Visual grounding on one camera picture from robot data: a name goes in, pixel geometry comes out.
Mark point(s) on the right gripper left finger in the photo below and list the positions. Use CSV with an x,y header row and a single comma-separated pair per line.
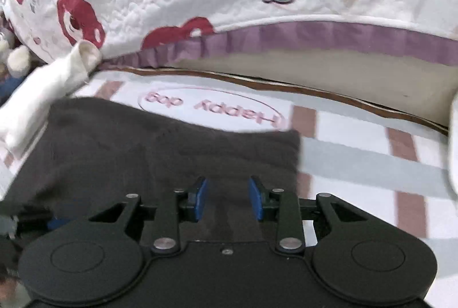
x,y
166,214

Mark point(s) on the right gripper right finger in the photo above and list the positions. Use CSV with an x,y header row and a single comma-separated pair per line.
x,y
281,214

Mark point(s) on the dark brown knit sweater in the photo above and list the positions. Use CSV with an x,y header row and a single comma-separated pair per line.
x,y
94,153

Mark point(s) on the checkered plush dog blanket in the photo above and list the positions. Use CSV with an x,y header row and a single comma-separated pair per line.
x,y
388,166

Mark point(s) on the folded white fleece garment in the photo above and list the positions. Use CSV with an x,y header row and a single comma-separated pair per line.
x,y
25,112

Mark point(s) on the beige mattress side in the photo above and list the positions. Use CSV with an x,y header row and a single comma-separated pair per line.
x,y
403,83

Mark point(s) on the white plush toy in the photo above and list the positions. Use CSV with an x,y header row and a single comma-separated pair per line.
x,y
15,59

